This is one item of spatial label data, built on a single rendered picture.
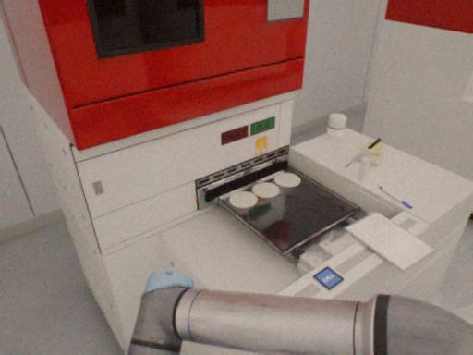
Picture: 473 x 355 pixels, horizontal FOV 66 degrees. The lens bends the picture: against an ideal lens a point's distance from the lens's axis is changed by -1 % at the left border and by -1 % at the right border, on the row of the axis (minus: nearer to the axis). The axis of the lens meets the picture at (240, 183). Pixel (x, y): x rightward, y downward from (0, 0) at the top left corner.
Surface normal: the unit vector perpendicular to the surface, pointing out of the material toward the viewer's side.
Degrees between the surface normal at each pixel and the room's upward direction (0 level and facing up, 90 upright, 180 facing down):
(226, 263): 0
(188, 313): 42
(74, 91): 90
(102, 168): 90
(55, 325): 0
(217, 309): 26
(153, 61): 90
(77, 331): 0
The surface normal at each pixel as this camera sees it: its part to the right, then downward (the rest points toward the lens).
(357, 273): 0.00, -0.84
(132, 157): 0.61, 0.43
